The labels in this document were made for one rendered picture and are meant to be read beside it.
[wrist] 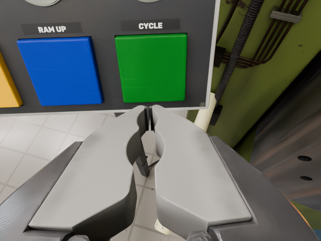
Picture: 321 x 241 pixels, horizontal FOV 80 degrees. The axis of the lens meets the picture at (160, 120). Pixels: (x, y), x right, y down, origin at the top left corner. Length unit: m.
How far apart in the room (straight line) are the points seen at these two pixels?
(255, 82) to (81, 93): 0.50
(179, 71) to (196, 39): 0.04
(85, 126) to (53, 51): 1.20
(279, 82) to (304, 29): 0.15
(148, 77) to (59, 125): 1.31
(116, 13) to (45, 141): 1.32
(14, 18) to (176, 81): 0.17
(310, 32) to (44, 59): 0.48
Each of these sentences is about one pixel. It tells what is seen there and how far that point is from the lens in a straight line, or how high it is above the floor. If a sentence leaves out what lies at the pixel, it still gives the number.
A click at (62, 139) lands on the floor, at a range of 1.44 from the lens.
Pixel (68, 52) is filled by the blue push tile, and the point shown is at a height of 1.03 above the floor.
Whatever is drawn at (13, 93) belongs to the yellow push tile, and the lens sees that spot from 0.28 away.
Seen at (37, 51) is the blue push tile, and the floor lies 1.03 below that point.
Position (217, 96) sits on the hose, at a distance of 0.66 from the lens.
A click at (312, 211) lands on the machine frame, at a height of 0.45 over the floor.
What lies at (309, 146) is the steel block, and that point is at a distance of 0.48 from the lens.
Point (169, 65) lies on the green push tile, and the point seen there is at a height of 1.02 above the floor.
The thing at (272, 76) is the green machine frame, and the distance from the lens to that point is 0.60.
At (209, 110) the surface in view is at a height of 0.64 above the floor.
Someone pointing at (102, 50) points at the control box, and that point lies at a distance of 0.23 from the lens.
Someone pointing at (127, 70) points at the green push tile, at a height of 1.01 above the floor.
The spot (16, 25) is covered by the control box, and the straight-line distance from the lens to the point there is 0.26.
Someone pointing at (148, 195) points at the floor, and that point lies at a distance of 1.19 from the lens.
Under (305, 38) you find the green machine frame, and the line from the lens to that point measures 0.54.
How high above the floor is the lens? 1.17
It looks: 61 degrees down
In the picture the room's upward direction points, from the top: 2 degrees counter-clockwise
